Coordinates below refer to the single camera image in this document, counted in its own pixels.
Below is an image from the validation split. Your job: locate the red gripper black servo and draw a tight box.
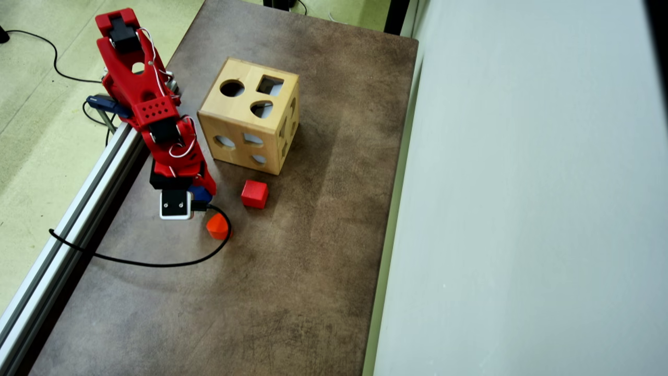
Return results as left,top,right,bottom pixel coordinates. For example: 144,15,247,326
149,137,218,196

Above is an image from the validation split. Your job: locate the wooden shape sorter box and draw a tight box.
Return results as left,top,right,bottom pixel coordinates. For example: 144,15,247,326
197,56,301,176

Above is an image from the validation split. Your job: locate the orange rounded triangle block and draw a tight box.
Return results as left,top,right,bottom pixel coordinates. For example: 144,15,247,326
206,212,233,240

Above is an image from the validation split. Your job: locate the red cube block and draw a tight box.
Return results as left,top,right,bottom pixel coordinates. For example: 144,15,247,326
241,180,269,209

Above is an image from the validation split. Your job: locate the black camera cable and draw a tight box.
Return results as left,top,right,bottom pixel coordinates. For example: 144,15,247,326
49,201,233,268

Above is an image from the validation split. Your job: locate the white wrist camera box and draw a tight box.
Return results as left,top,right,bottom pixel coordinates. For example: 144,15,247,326
160,189,194,220

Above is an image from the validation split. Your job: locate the aluminium profile rail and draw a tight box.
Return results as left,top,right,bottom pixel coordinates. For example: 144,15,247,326
0,121,152,376

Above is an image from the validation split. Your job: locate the short black looped cable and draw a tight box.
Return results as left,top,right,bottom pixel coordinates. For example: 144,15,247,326
82,101,116,148

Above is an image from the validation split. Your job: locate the blue handled clamp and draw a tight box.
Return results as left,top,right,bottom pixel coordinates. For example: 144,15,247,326
86,94,132,134

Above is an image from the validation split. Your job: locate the black object with cable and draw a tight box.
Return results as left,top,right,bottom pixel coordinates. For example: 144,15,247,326
263,0,309,16

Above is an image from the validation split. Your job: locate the long black floor cable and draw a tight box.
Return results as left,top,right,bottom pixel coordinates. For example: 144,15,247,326
0,29,104,84

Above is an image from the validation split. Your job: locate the dark vertical post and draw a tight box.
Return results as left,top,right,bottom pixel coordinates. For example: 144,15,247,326
384,0,411,36

